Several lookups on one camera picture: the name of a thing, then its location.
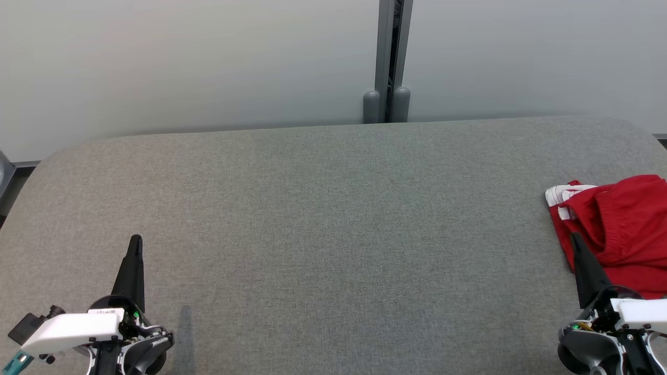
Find grey metal partition post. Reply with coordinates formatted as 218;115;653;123
374;0;414;123

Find grey cylinder post foot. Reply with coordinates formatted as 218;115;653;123
392;86;411;122
363;90;381;124

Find red white basketball shorts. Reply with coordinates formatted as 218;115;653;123
567;174;667;301

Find red white basketball jersey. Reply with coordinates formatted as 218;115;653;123
545;180;598;274

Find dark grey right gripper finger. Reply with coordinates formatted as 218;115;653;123
570;233;613;309

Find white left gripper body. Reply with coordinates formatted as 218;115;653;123
21;295;147;357

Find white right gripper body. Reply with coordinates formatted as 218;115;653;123
581;285;667;335

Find teal left cable connector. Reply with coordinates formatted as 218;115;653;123
0;350;35;375

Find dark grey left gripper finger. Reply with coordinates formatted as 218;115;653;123
111;234;146;313

